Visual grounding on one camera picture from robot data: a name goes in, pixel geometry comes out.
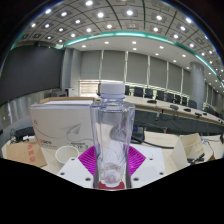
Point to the long curved conference desk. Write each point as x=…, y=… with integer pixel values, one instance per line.
x=173, y=118

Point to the black power adapter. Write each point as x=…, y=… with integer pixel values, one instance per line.
x=24, y=132

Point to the white ceramic mug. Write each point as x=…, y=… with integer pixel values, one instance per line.
x=66, y=155

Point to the clear plastic water bottle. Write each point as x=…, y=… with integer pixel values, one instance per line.
x=111, y=133

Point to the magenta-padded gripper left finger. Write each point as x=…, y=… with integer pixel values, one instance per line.
x=75, y=171

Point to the small beige open cardboard box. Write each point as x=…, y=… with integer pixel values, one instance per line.
x=183, y=148

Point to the flat brown cardboard sheet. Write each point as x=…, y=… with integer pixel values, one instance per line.
x=26, y=153

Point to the large white carton box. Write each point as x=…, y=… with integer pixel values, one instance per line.
x=56, y=125

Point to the black tool in beige box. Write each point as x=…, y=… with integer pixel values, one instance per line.
x=196, y=158

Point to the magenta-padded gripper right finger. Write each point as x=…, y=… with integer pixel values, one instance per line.
x=146, y=170

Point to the group of ceiling lights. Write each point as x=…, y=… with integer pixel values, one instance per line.
x=100, y=15

